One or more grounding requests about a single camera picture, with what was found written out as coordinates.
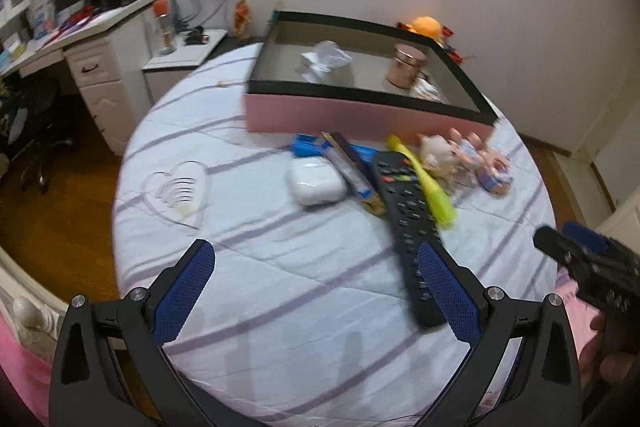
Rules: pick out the black office chair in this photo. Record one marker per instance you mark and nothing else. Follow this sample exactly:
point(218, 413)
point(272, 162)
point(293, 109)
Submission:
point(35, 132)

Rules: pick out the black remote control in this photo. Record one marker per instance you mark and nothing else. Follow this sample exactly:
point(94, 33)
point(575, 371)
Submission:
point(405, 217)

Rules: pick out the rose gold tin can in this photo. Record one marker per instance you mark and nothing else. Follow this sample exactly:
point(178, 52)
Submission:
point(404, 66)

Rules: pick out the small black device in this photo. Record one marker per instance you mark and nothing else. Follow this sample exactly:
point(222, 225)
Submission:
point(196, 36)

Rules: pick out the red printed crate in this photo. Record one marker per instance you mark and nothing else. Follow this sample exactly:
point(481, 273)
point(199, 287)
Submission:
point(448, 33)

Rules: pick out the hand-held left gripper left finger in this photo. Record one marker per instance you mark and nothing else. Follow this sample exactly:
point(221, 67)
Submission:
point(185, 292)

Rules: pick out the crumpled white tissue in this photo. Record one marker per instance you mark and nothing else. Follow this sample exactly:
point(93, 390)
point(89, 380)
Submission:
point(325, 59)

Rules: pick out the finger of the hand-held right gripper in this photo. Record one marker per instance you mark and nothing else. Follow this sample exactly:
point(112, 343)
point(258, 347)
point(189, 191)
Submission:
point(549, 243)
point(582, 234)

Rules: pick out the clear plastic packet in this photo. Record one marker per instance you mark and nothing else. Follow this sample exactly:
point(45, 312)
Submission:
point(430, 90)

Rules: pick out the pile of desk stationery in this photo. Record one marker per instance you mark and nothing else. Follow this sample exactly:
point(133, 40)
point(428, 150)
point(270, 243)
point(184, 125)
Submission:
point(65, 24)

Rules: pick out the white desk with drawers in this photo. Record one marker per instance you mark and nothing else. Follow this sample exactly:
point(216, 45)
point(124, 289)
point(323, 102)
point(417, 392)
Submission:
point(100, 82)

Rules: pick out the orange octopus plush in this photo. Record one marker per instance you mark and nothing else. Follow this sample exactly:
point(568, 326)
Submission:
point(425, 27)

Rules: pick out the pink pig figurine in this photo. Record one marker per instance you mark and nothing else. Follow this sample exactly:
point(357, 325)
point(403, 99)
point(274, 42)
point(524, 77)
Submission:
point(440, 157)

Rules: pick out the white bed frame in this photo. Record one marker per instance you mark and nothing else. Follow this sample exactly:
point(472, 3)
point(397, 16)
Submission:
point(30, 312)

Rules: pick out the white nightstand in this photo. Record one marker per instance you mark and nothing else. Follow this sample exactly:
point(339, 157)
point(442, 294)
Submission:
point(185, 57)

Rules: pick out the pink bed sheet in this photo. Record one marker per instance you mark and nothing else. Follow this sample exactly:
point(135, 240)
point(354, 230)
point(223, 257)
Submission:
point(20, 382)

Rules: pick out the white rounded case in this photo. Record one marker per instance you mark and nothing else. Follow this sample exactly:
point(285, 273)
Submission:
point(316, 182)

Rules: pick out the pink box with black rim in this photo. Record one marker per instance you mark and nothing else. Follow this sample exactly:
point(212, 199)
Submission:
point(325, 112)

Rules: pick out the yellow-green plastic stick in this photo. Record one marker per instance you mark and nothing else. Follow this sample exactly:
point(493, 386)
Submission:
point(430, 187)

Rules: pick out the white shelf unit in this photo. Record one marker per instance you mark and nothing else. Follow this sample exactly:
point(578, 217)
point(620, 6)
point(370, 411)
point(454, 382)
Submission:
point(10, 2)

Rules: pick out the person's right hand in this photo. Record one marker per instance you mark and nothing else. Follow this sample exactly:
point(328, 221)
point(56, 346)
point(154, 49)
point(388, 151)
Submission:
point(614, 359)

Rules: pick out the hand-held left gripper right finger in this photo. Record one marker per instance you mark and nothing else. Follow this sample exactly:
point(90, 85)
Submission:
point(450, 297)

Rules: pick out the orange snack bag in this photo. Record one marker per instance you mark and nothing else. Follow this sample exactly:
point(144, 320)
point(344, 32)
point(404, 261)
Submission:
point(242, 18)

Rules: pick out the long blue gold box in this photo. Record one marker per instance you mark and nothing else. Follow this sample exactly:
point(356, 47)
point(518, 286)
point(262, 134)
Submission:
point(350, 167)

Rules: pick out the orange-topped bottle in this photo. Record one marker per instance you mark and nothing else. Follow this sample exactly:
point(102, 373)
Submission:
point(162, 22)

